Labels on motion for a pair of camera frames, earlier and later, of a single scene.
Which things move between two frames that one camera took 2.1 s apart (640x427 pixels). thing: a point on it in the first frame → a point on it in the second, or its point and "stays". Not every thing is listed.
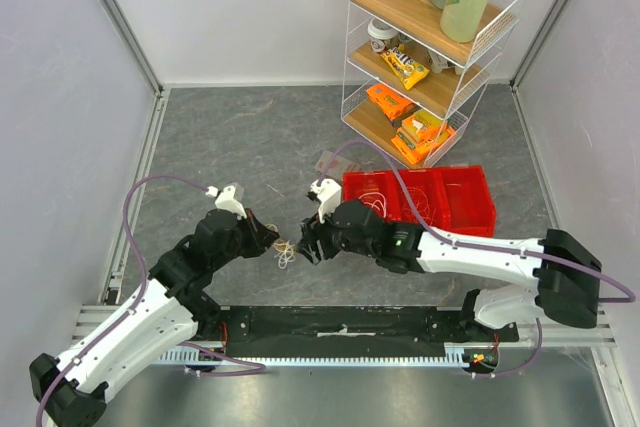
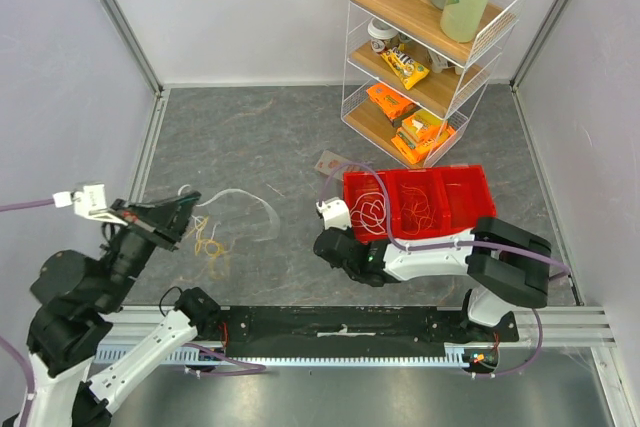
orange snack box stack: (418, 133) stays
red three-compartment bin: (454, 198) stays
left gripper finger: (268, 235) → (179, 209)
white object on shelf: (439, 61) stays
